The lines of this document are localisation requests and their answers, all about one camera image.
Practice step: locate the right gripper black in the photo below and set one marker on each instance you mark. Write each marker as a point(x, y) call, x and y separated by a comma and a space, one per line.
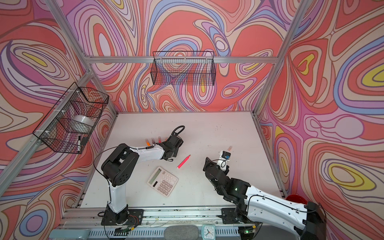
point(208, 164)

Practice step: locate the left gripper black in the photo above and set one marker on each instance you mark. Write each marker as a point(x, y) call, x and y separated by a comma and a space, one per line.
point(176, 152)

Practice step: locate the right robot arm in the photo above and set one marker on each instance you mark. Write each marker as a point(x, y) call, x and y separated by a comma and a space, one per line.
point(305, 221)

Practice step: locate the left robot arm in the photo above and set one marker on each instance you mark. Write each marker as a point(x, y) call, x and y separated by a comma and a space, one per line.
point(120, 164)

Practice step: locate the pink calculator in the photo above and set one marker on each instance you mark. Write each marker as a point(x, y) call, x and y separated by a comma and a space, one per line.
point(162, 181)

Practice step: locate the small white clock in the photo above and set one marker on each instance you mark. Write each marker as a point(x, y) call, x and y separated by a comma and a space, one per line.
point(208, 232)

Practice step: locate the grey padded cushion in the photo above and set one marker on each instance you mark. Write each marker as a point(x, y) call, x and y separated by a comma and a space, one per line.
point(182, 232)

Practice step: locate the red plastic cup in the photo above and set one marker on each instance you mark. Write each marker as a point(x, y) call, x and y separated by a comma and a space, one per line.
point(297, 199)

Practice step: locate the black marker in basket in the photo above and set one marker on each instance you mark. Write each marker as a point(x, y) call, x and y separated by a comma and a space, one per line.
point(79, 147)

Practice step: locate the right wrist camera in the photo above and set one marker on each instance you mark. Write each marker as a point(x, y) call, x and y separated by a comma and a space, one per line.
point(223, 159)

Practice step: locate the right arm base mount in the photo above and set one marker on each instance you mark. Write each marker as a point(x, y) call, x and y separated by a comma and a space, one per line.
point(233, 216)

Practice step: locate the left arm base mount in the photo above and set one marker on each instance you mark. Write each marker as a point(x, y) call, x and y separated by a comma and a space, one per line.
point(130, 218)

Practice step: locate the black wire basket back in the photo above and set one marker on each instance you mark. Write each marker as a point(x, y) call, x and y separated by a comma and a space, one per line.
point(183, 68)

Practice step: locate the black wire basket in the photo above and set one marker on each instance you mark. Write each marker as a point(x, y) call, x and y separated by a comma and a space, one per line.
point(57, 133)
point(183, 68)

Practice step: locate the black wire basket left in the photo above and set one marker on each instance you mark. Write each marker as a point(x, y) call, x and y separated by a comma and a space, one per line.
point(57, 133)

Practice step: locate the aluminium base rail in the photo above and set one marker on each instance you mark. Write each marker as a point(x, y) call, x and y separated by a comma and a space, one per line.
point(87, 218)

